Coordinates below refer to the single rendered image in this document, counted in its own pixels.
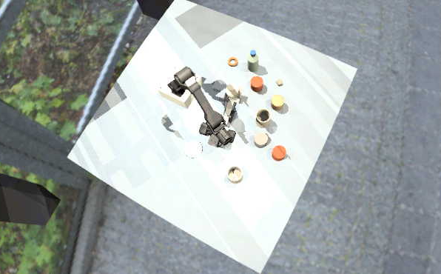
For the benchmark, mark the orange-red cylinder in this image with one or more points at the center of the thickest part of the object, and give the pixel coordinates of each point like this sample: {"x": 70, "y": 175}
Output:
{"x": 278, "y": 153}
{"x": 257, "y": 83}

